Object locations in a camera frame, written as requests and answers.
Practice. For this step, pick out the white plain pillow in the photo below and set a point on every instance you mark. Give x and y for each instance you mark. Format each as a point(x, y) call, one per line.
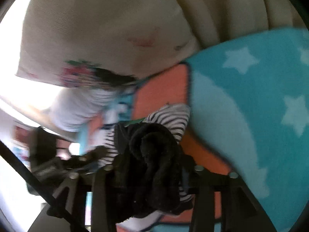
point(76, 106)

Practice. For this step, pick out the black white striped pants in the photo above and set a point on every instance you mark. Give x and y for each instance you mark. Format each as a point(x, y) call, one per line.
point(149, 163)

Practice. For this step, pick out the teal cartoon print blanket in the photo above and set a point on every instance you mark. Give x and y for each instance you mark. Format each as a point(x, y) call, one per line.
point(249, 112)

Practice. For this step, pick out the cream floral print pillow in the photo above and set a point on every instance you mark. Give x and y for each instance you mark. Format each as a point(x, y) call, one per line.
point(70, 42)

